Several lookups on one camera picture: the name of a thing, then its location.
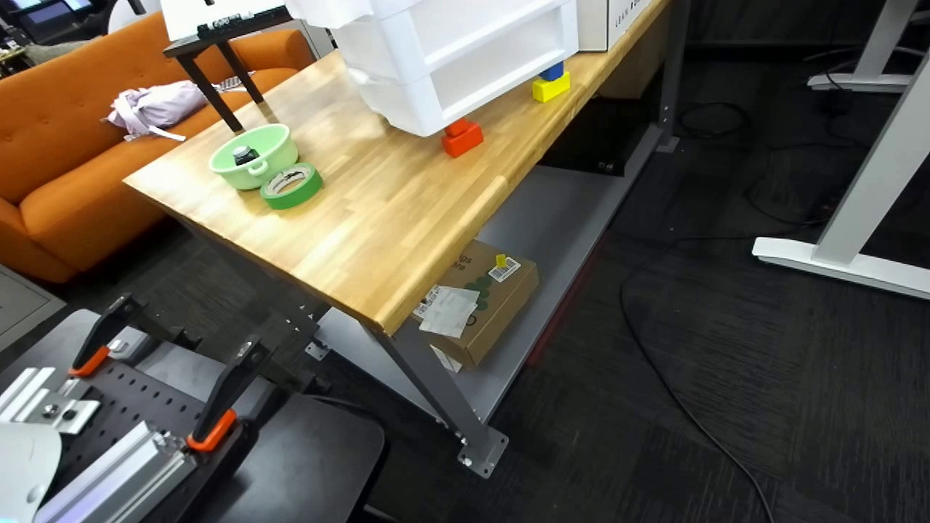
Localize light green plastic bowl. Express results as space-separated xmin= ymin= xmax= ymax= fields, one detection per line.
xmin=209 ymin=123 xmax=304 ymax=193

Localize yellow white label sticker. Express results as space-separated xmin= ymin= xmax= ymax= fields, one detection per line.
xmin=485 ymin=254 xmax=523 ymax=286

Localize white paper sheet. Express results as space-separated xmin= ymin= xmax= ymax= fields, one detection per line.
xmin=416 ymin=283 xmax=485 ymax=340

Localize brown cardboard box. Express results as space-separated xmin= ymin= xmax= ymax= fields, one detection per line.
xmin=413 ymin=241 xmax=545 ymax=373

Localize red toy block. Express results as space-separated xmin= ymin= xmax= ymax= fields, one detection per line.
xmin=442 ymin=118 xmax=488 ymax=161

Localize wooden workbench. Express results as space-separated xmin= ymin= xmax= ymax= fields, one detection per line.
xmin=192 ymin=0 xmax=693 ymax=481

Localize green tape roll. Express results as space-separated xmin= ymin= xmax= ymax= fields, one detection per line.
xmin=259 ymin=161 xmax=330 ymax=212

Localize black computer case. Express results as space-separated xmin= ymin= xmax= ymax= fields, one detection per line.
xmin=541 ymin=90 xmax=663 ymax=177

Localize yellow toy block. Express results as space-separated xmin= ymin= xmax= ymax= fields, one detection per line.
xmin=530 ymin=73 xmax=575 ymax=109

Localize white plastic drawer unit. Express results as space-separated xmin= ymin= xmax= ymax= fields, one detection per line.
xmin=285 ymin=0 xmax=581 ymax=141

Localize white box black print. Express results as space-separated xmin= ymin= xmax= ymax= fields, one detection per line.
xmin=575 ymin=0 xmax=655 ymax=57

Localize small dark wooden table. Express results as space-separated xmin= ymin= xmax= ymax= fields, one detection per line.
xmin=164 ymin=3 xmax=296 ymax=137

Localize pale pink cloth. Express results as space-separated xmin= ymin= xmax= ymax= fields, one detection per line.
xmin=106 ymin=80 xmax=250 ymax=145

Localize black perforated breadboard plate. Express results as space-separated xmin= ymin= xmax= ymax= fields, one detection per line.
xmin=0 ymin=309 xmax=285 ymax=523

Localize long aluminium extrusion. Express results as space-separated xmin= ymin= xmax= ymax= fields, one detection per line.
xmin=33 ymin=420 xmax=201 ymax=523

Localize white chair back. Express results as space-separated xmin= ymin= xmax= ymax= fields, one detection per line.
xmin=106 ymin=0 xmax=164 ymax=38

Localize orange sofa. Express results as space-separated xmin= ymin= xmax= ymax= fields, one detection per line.
xmin=0 ymin=9 xmax=317 ymax=286

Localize small silver metal brackets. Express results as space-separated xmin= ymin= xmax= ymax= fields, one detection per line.
xmin=0 ymin=363 xmax=102 ymax=437

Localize dark computer monitor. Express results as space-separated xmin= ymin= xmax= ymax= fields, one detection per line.
xmin=0 ymin=0 xmax=100 ymax=42

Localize white rounded cover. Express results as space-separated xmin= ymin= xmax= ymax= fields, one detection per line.
xmin=0 ymin=420 xmax=67 ymax=523

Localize black perforated mounting bracket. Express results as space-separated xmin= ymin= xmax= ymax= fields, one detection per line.
xmin=256 ymin=288 xmax=333 ymax=389

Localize black floor cable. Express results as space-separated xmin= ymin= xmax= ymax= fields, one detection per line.
xmin=616 ymin=275 xmax=779 ymax=523

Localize black clamp orange handle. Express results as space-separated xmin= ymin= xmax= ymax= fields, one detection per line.
xmin=67 ymin=291 xmax=177 ymax=382
xmin=185 ymin=337 xmax=272 ymax=459

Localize white desk leg frame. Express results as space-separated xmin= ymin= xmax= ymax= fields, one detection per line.
xmin=750 ymin=71 xmax=930 ymax=302
xmin=805 ymin=0 xmax=930 ymax=96

